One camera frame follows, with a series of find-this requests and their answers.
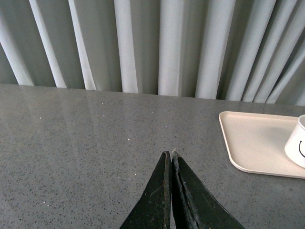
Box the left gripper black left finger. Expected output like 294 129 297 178
121 151 172 229

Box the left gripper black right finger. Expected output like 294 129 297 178
172 151 244 229

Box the white mug with black handle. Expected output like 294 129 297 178
285 115 305 167

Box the pink rectangular tray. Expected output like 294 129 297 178
219 111 305 179

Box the white pleated curtain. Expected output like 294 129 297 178
0 0 305 106

